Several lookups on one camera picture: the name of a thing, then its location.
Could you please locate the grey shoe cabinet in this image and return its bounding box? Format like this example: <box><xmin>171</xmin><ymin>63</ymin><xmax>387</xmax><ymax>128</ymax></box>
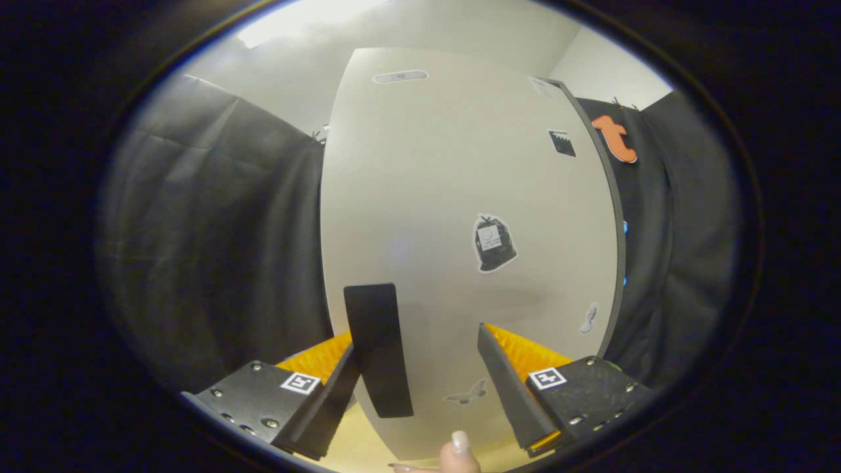
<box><xmin>545</xmin><ymin>78</ymin><xmax>628</xmax><ymax>359</ymax></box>

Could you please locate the black backdrop cloth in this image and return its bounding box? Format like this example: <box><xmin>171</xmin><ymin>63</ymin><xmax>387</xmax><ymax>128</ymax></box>
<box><xmin>99</xmin><ymin>72</ymin><xmax>740</xmax><ymax>395</ymax></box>

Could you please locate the black door handle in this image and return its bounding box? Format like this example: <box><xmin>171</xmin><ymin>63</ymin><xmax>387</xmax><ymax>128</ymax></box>
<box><xmin>343</xmin><ymin>282</ymin><xmax>415</xmax><ymax>419</ymax></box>

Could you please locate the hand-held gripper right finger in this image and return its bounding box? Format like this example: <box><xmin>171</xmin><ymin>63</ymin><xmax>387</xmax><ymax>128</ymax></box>
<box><xmin>478</xmin><ymin>322</ymin><xmax>654</xmax><ymax>459</ymax></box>

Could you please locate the white shoe cabinet door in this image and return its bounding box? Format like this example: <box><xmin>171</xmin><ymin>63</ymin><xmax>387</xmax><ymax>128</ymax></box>
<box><xmin>320</xmin><ymin>47</ymin><xmax>622</xmax><ymax>462</ymax></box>

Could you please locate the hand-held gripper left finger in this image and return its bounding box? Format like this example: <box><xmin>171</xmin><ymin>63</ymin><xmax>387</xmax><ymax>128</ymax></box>
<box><xmin>181</xmin><ymin>332</ymin><xmax>362</xmax><ymax>462</ymax></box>

